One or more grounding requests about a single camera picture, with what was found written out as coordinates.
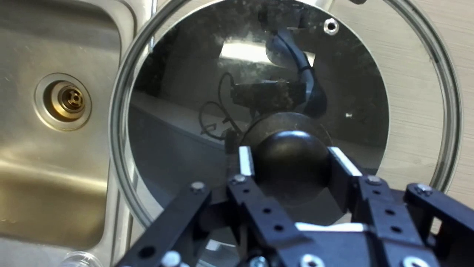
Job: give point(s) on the round sink drain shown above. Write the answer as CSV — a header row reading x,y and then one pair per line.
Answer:
x,y
67,101

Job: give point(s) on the round glass pot lid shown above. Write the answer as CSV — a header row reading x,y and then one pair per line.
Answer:
x,y
419,98

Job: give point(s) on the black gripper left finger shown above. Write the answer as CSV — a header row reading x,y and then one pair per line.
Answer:
x,y
267,212

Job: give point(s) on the stainless steel double sink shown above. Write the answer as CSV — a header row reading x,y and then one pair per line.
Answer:
x,y
60,187

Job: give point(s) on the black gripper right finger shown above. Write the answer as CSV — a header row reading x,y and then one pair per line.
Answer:
x,y
385,212

